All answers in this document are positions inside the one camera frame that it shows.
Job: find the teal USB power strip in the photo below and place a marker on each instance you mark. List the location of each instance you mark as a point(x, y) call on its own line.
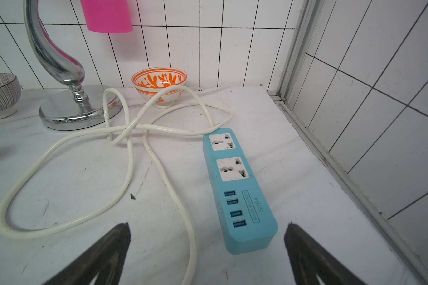
point(247, 221)

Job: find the pink plastic goblet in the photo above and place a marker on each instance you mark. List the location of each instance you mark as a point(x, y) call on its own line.
point(107, 16)

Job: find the orange patterned bowl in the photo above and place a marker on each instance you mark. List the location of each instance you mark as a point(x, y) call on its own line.
point(150, 81)

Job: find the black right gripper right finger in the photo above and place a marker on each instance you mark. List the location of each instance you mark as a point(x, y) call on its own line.
point(312, 264)

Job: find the striped grey bowl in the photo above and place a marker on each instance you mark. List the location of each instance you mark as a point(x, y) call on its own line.
point(10, 92)

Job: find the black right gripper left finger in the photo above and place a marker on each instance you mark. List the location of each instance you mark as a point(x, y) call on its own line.
point(103, 262)

